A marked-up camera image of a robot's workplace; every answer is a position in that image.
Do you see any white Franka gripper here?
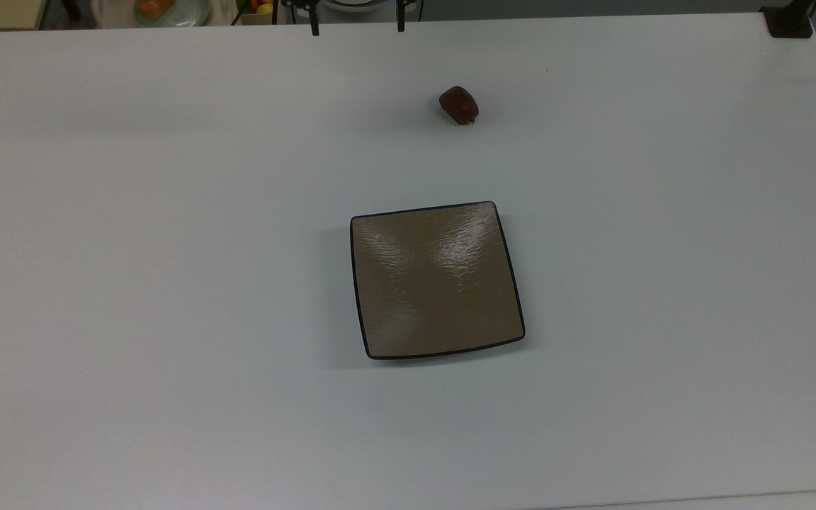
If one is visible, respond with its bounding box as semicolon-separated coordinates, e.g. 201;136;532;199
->
280;0;424;37

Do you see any small dark brown round food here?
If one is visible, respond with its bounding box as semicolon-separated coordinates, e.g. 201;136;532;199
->
438;86;480;126

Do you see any round pale green plate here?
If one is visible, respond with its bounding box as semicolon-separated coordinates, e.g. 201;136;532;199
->
91;0;212;28

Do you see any orange food piece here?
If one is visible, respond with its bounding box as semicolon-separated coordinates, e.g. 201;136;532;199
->
135;0;176;21

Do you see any square brown ceramic plate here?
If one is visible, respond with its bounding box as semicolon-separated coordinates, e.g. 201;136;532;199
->
349;200;526;361

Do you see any box of colourful fruit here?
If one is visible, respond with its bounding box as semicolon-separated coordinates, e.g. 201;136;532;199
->
232;0;280;26

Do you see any black table clamp mount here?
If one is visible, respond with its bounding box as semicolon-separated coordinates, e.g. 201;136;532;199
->
760;0;816;39

